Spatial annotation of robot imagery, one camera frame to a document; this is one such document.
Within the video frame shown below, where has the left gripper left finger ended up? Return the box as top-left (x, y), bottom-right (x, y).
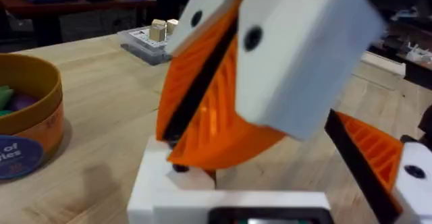
top-left (127, 136), bottom-right (217, 224)

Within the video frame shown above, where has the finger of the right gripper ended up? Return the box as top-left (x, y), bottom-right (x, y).
top-left (155, 0), bottom-right (252, 142)
top-left (235, 0), bottom-right (385, 141)

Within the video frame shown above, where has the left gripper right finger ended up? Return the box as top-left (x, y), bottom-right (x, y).
top-left (323, 109), bottom-right (432, 224)

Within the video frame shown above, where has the white flat slab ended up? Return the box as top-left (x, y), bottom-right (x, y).
top-left (360, 50), bottom-right (406, 79)

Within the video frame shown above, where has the round toy tub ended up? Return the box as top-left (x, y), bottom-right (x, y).
top-left (0, 53), bottom-right (65, 181)

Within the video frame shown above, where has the dark wooden side table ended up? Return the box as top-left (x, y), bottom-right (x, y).
top-left (0, 0), bottom-right (158, 48)

